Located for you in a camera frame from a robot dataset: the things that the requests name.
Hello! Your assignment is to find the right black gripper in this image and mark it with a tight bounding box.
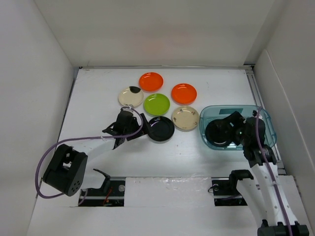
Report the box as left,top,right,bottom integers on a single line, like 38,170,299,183
215,111,250,146

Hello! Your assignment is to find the green plate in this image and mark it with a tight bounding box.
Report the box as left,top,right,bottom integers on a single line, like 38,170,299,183
144,93,170,116

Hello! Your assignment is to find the cream plate with black patch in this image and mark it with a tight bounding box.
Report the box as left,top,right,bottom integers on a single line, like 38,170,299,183
118,86,144,107

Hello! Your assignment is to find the orange plate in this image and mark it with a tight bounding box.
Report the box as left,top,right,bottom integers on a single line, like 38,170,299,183
139,72,164,92
171,83,197,105

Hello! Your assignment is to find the cream plate with flowers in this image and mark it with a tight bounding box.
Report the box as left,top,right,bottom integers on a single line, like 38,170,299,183
172,106,199,131

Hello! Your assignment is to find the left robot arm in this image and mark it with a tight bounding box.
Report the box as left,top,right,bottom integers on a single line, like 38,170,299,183
36,107,150,199

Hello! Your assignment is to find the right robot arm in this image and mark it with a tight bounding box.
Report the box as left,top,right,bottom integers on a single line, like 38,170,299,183
223,111,310,236

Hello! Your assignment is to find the teal plastic bin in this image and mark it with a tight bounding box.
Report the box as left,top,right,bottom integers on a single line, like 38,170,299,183
199,105,277,150

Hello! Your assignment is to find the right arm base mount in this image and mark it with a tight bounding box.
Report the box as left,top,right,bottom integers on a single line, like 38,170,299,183
208,170,262,208

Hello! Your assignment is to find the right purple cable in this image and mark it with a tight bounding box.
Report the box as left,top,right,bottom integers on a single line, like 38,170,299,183
253,106,293,236

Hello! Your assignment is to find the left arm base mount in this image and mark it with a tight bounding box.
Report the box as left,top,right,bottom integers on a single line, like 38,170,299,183
78,169,126,207

